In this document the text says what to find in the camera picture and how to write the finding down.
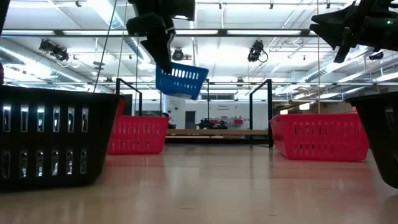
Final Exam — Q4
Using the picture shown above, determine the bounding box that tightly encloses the black plastic slotted basket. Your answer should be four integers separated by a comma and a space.
0, 85, 122, 191
344, 91, 398, 190

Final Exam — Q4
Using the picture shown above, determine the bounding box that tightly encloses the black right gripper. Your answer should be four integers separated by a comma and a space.
309, 0, 398, 63

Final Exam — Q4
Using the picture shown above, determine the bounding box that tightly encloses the long black cable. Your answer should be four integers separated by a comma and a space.
92, 0, 119, 93

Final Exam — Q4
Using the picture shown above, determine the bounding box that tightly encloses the blue plastic slotted basket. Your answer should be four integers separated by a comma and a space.
155, 61, 210, 100

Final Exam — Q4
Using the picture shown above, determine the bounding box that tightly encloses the brown cardboard box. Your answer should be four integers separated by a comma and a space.
310, 102, 355, 114

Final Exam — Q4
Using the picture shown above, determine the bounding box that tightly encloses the distant robot workstation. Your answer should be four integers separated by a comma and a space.
195, 116, 249, 130

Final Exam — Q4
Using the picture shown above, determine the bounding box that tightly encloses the red plastic slotted basket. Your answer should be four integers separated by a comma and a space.
269, 113, 370, 162
107, 114, 171, 156

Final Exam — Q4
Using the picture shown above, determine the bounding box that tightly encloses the black ceiling light rail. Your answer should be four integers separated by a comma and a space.
0, 29, 318, 39

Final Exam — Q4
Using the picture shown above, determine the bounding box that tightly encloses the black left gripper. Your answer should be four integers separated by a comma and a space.
126, 0, 196, 75

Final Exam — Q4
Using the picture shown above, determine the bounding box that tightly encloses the black-framed wooden shelf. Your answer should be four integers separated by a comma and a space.
115, 77, 274, 149

